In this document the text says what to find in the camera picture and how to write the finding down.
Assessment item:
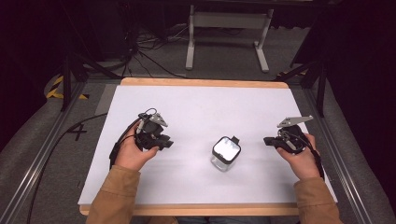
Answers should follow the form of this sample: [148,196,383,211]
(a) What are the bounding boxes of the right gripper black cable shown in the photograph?
[289,130,326,181]

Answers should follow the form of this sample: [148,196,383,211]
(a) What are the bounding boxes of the black metal stand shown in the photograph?
[60,50,123,113]
[274,59,329,119]

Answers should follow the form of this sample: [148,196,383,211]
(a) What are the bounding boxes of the white metal stand frame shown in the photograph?
[185,4,275,74]

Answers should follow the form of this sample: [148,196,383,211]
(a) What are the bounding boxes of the bundle of black floor cables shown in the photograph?
[120,21,191,79]

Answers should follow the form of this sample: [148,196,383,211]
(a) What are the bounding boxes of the white table mat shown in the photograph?
[78,85,338,206]

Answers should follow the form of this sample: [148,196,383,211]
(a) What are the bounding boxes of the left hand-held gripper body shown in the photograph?
[134,107,169,152]

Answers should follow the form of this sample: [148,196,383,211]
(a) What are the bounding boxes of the clear square jar with lid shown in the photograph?
[210,135,243,173]

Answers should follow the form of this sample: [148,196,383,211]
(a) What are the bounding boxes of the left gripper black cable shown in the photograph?
[25,112,142,224]

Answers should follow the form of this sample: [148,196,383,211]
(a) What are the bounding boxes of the aluminium rail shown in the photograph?
[0,81,88,224]
[302,88,374,224]

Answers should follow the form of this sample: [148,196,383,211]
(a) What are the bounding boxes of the person's left hand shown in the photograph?
[114,123,161,173]

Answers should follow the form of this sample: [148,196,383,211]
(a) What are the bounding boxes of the person's right hand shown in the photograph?
[276,133,322,181]

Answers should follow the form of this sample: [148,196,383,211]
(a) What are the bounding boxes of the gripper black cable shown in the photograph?
[25,112,142,224]
[289,130,326,181]

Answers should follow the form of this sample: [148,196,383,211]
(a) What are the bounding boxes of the yellow black floor tape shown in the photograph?
[46,75,91,101]

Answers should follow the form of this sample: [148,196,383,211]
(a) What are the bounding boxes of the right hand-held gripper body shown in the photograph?
[276,115,315,156]

